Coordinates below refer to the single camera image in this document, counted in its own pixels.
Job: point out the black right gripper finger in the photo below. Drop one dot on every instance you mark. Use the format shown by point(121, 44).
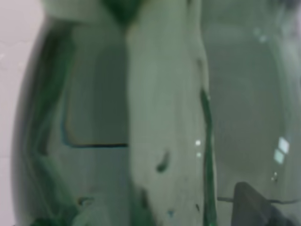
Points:
point(250, 208)

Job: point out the green water bottle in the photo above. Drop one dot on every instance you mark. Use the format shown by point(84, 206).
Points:
point(149, 112)

